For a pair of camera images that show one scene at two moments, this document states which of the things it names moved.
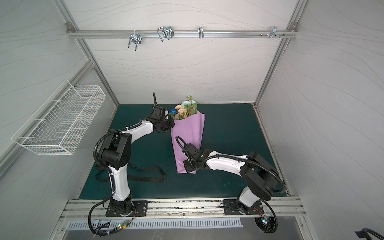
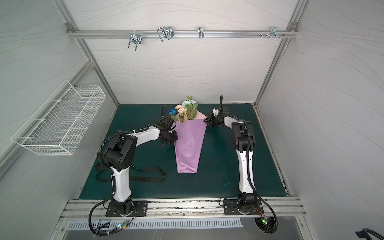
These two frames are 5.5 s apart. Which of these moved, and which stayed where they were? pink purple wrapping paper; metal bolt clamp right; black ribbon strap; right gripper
Moved: right gripper
Stayed: pink purple wrapping paper; black ribbon strap; metal bolt clamp right
